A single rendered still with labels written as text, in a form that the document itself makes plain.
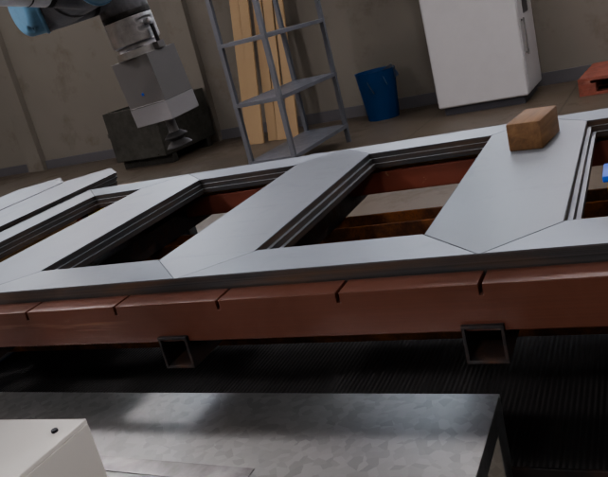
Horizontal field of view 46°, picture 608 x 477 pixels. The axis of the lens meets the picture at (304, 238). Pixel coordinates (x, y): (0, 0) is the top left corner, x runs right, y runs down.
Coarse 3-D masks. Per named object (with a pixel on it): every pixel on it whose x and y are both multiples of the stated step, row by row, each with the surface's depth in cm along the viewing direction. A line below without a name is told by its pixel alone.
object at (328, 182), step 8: (336, 176) 144; (280, 184) 150; (288, 184) 148; (296, 184) 146; (304, 184) 145; (312, 184) 143; (320, 184) 141; (328, 184) 140; (264, 192) 146; (272, 192) 144; (280, 192) 143; (288, 192) 141
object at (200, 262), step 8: (192, 256) 115; (200, 256) 114; (208, 256) 112; (216, 256) 111; (224, 256) 110; (232, 256) 109; (168, 264) 114; (176, 264) 113; (184, 264) 112; (192, 264) 111; (200, 264) 110; (208, 264) 109
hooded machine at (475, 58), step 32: (448, 0) 618; (480, 0) 607; (512, 0) 596; (448, 32) 628; (480, 32) 617; (512, 32) 605; (448, 64) 638; (480, 64) 626; (512, 64) 615; (448, 96) 649; (480, 96) 636; (512, 96) 624
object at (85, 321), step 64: (0, 320) 118; (64, 320) 112; (128, 320) 107; (192, 320) 102; (256, 320) 98; (320, 320) 94; (384, 320) 90; (448, 320) 86; (512, 320) 83; (576, 320) 80
